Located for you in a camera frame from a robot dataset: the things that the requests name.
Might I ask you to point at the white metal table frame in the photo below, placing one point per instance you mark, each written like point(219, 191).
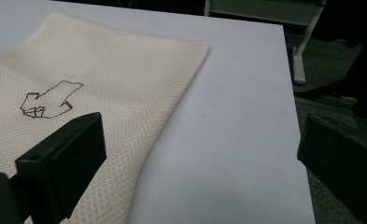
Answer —
point(299, 37)

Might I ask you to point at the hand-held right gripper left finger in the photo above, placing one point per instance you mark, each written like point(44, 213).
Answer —
point(63, 165)

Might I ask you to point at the cream mesh cloth with outline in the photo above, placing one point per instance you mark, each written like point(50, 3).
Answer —
point(87, 93)

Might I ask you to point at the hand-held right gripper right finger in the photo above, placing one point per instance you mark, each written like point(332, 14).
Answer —
point(340, 168)

